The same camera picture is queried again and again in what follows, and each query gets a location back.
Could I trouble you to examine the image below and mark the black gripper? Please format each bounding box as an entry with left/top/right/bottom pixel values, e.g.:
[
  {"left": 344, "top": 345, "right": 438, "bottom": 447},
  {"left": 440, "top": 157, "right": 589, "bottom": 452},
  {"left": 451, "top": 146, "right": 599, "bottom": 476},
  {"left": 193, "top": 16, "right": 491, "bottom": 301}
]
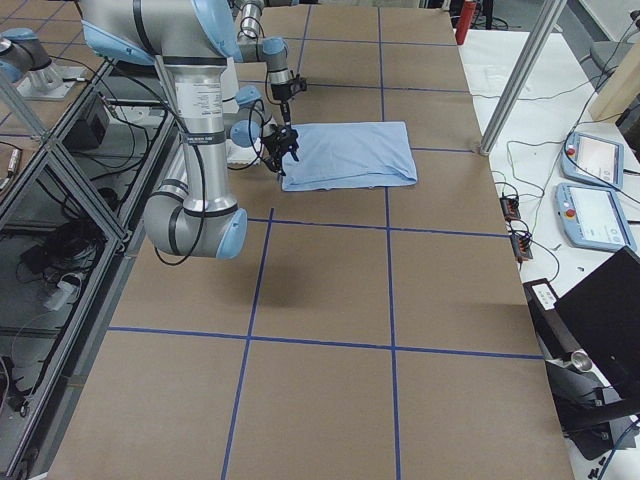
[
  {"left": 271, "top": 82, "right": 293, "bottom": 113},
  {"left": 263, "top": 110, "right": 299, "bottom": 177}
]

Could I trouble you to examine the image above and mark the light blue t-shirt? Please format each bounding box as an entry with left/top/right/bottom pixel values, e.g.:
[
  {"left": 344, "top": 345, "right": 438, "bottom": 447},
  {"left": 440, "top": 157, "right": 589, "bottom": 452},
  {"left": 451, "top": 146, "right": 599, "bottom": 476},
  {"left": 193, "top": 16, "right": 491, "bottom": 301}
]
[{"left": 281, "top": 122, "right": 418, "bottom": 192}]

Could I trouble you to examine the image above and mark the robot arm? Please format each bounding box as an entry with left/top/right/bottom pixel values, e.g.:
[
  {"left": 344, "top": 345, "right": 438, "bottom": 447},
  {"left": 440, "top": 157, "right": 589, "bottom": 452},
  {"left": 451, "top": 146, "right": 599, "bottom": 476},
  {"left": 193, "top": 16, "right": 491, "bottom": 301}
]
[
  {"left": 81, "top": 1, "right": 306, "bottom": 259},
  {"left": 230, "top": 1, "right": 297, "bottom": 130}
]

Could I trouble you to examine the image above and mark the red cylinder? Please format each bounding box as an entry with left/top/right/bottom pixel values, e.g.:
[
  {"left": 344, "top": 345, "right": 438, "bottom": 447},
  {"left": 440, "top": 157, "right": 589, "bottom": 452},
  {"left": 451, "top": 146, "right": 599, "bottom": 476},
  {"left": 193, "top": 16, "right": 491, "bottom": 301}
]
[{"left": 455, "top": 0, "right": 476, "bottom": 46}]

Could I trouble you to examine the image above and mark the brown paper table cover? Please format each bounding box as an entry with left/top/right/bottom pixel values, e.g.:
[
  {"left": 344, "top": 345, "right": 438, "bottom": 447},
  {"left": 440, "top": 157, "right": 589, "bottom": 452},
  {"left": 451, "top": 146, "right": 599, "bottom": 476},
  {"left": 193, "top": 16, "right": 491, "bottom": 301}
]
[{"left": 48, "top": 6, "right": 573, "bottom": 479}]

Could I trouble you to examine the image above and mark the far teach pendant tablet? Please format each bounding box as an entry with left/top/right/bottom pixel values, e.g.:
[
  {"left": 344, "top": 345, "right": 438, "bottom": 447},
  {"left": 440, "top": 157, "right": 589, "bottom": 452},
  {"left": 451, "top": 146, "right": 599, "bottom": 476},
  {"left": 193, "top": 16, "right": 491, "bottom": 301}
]
[{"left": 561, "top": 131, "right": 624, "bottom": 191}]

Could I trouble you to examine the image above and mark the teach pendant tablet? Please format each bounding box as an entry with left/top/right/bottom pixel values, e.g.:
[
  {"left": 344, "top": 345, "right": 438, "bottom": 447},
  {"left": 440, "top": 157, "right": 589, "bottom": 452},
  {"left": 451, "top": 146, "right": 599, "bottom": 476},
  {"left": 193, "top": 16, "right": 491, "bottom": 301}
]
[
  {"left": 561, "top": 131, "right": 624, "bottom": 191},
  {"left": 555, "top": 182, "right": 637, "bottom": 252}
]

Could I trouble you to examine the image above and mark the near teach pendant tablet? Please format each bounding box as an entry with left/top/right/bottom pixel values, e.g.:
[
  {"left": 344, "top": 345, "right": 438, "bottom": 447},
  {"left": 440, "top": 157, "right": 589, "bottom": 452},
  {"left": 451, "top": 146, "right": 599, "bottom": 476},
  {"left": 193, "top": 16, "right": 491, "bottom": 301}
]
[{"left": 555, "top": 182, "right": 637, "bottom": 252}]

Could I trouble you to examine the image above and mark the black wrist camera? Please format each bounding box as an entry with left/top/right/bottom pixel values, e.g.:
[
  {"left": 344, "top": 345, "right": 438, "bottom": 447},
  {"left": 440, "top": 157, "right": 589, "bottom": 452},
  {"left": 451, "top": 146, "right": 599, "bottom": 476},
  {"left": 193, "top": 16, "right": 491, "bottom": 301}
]
[{"left": 289, "top": 74, "right": 308, "bottom": 97}]

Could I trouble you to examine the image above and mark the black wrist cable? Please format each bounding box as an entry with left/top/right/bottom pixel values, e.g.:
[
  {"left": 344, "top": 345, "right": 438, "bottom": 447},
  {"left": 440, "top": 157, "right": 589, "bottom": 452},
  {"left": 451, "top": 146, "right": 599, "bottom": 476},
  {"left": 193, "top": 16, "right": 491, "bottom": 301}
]
[{"left": 227, "top": 97, "right": 274, "bottom": 171}]

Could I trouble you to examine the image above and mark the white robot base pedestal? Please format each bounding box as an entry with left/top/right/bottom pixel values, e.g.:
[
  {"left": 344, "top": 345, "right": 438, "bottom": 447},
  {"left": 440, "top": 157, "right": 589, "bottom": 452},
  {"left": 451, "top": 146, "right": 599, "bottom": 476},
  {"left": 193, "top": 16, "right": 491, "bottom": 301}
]
[{"left": 221, "top": 58, "right": 272, "bottom": 170}]

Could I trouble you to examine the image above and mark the aluminium frame post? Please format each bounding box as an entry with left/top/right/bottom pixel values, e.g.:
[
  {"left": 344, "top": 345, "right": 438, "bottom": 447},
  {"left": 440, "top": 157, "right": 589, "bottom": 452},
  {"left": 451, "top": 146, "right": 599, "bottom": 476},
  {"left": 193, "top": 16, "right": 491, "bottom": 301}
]
[{"left": 479, "top": 0, "right": 567, "bottom": 156}]

